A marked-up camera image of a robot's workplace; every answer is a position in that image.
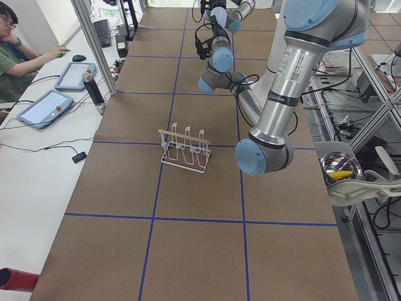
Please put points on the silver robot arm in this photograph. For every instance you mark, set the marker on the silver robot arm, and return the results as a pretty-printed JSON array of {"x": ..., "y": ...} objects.
[
  {"x": 306, "y": 31},
  {"x": 230, "y": 21}
]

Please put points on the black water bottle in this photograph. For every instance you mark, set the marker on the black water bottle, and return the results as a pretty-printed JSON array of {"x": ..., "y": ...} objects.
[{"x": 92, "y": 89}]

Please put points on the small black adapter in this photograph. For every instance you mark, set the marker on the small black adapter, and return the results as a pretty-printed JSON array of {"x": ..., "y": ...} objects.
[{"x": 79, "y": 157}]

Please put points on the far teach pendant tablet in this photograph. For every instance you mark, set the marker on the far teach pendant tablet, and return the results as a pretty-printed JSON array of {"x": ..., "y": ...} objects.
[{"x": 71, "y": 77}]

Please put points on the teach pendant tablet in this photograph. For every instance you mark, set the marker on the teach pendant tablet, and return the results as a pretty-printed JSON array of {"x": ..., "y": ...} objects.
[
  {"x": 46, "y": 109},
  {"x": 71, "y": 77}
]

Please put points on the black computer mouse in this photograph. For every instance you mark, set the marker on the black computer mouse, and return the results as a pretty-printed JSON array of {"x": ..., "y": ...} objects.
[{"x": 78, "y": 58}]

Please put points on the near teach pendant tablet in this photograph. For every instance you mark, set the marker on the near teach pendant tablet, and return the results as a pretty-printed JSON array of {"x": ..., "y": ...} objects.
[{"x": 46, "y": 109}]

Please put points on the black keyboard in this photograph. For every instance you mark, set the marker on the black keyboard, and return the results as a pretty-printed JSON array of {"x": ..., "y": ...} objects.
[{"x": 102, "y": 31}]

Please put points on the seated person green shirt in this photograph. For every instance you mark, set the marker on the seated person green shirt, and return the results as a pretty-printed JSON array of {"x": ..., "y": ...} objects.
[{"x": 19, "y": 62}]

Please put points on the red cylinder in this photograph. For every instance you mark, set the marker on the red cylinder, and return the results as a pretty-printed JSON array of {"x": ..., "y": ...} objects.
[{"x": 17, "y": 280}]

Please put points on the white wire cup holder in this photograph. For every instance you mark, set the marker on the white wire cup holder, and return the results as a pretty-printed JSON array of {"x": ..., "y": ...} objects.
[{"x": 184, "y": 150}]

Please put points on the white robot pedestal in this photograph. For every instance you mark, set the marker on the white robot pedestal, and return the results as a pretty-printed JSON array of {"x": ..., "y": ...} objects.
[{"x": 262, "y": 87}]

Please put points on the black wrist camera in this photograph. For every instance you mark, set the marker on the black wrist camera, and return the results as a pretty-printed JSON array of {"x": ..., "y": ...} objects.
[{"x": 203, "y": 48}]

